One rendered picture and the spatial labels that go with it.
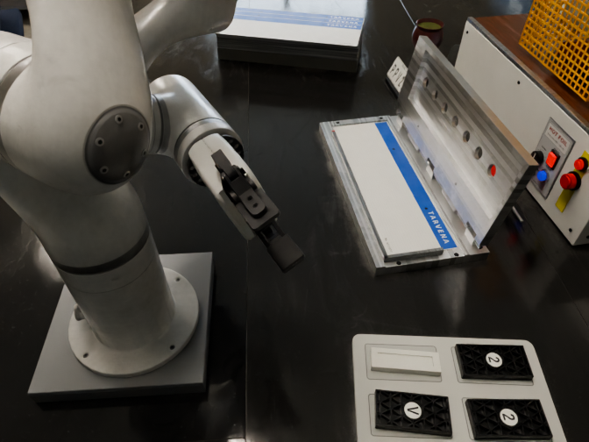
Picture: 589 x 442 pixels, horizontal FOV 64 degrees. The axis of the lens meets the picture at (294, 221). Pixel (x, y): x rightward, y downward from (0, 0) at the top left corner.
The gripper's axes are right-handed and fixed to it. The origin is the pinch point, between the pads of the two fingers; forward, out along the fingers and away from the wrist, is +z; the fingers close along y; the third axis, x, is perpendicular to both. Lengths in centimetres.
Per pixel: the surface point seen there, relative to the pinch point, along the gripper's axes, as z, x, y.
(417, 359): 10.7, 6.9, -29.4
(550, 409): 25.6, 16.8, -33.8
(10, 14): -271, -35, -63
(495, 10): -74, 111, -71
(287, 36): -74, 37, -33
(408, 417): 16.5, 0.6, -26.8
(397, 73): -53, 54, -46
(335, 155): -34, 23, -36
